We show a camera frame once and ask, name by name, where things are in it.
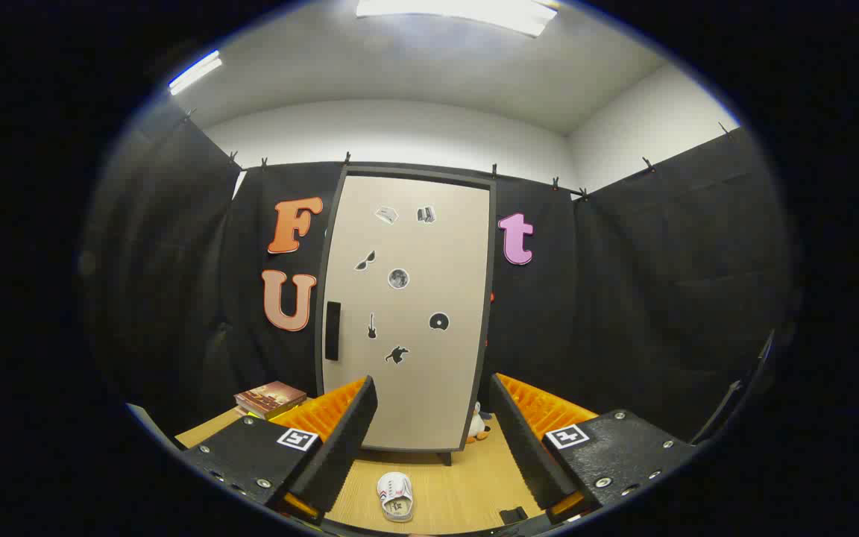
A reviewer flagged dark grey shoe cabinet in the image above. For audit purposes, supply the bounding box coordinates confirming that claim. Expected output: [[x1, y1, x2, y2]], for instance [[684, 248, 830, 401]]
[[315, 166, 497, 467]]

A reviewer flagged wide ceiling light panel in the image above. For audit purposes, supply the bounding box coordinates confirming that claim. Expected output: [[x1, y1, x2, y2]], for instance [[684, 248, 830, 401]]
[[355, 0, 558, 38]]

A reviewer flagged white orange plush toy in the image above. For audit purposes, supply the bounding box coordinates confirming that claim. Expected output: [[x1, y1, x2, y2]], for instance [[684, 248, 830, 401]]
[[465, 401, 493, 445]]

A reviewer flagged row of black cloth clips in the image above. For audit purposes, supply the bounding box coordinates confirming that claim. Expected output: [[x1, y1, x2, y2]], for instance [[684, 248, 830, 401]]
[[182, 107, 734, 202]]

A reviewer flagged black backdrop cloth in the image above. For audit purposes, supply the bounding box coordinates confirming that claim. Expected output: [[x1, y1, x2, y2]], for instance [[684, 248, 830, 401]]
[[83, 97, 799, 448]]

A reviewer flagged black door handle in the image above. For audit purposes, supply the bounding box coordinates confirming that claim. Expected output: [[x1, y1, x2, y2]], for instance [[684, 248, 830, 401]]
[[324, 301, 342, 362]]

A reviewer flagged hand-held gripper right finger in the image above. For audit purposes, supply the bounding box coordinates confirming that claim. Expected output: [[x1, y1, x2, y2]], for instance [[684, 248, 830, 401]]
[[488, 372, 699, 524]]

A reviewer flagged narrow ceiling light strip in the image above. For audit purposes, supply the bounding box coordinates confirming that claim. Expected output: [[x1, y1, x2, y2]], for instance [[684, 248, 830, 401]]
[[169, 50, 223, 96]]

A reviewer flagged brown cover book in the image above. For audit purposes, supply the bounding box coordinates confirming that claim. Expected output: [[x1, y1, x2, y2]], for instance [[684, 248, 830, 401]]
[[234, 380, 308, 418]]

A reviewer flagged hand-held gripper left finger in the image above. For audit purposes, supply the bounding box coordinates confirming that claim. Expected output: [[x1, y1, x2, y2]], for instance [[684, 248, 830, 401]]
[[180, 375, 379, 523]]

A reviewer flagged white canvas shoe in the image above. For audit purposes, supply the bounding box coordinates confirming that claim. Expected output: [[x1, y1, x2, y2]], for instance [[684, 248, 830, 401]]
[[376, 471, 415, 523]]

